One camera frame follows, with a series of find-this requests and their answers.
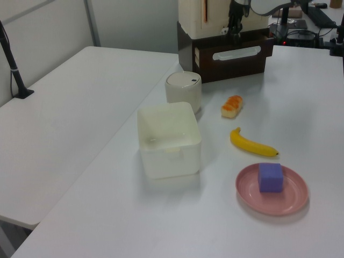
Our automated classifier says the black device with red light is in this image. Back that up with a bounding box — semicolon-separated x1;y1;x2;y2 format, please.
273;28;325;47

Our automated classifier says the purple cube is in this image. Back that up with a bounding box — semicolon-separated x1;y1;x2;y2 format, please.
257;162;284;194

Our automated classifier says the orange topped bread loaf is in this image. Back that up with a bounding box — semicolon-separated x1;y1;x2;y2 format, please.
220;95;244;119

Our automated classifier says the black keyboard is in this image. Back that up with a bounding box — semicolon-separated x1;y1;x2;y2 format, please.
306;5;338;28

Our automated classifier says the white plastic appliance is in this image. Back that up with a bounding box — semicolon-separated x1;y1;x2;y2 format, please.
177;0;270;39

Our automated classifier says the white drawer handle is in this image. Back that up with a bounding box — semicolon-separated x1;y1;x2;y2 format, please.
212;45;262;62

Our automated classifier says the cream plastic bin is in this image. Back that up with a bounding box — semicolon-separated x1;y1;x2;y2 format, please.
137;101;203;180

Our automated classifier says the yellow banana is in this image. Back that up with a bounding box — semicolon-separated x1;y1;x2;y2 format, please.
230;127;280;157

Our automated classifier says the brown wooden drawer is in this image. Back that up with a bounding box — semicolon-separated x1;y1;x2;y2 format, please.
193;32;268;84

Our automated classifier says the pink plate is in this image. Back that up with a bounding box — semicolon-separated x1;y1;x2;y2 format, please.
235;163;310;217

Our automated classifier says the white lidded trash can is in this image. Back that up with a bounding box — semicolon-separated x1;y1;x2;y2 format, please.
164;71;203;114

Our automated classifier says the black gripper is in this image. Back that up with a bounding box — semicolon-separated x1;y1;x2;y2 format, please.
228;0;249;44

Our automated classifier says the black camera stand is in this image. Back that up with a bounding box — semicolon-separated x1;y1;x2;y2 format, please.
328;23;344;58

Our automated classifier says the black pole with clamp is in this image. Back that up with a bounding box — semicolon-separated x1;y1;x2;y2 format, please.
0;20;35;101

